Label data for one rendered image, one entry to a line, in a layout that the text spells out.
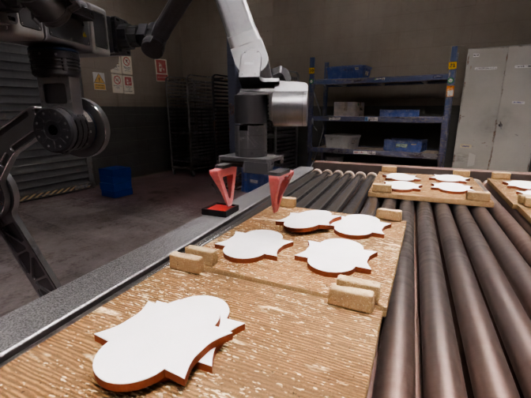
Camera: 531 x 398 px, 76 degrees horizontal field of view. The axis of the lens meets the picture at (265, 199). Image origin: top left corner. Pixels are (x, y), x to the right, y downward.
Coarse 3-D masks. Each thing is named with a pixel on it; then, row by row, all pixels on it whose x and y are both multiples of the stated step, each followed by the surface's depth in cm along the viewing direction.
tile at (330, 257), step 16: (336, 240) 67; (304, 256) 59; (320, 256) 59; (336, 256) 59; (352, 256) 59; (368, 256) 59; (320, 272) 55; (336, 272) 54; (352, 272) 55; (368, 272) 55
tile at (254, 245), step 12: (228, 240) 67; (240, 240) 67; (252, 240) 67; (264, 240) 67; (276, 240) 67; (228, 252) 61; (240, 252) 61; (252, 252) 61; (264, 252) 61; (276, 252) 61
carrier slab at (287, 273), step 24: (264, 216) 85; (216, 240) 69; (288, 240) 69; (312, 240) 69; (360, 240) 69; (384, 240) 69; (216, 264) 59; (240, 264) 59; (264, 264) 59; (288, 264) 59; (384, 264) 59; (288, 288) 52; (312, 288) 51; (384, 288) 51; (384, 312) 46
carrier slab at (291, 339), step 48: (144, 288) 51; (192, 288) 51; (240, 288) 51; (240, 336) 40; (288, 336) 40; (336, 336) 40; (0, 384) 33; (48, 384) 33; (96, 384) 33; (192, 384) 33; (240, 384) 33; (288, 384) 33; (336, 384) 33
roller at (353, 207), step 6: (372, 174) 149; (366, 180) 137; (372, 180) 140; (360, 186) 127; (366, 186) 126; (360, 192) 117; (366, 192) 120; (354, 198) 109; (360, 198) 110; (366, 198) 117; (348, 204) 103; (354, 204) 102; (360, 204) 106; (348, 210) 96; (354, 210) 97
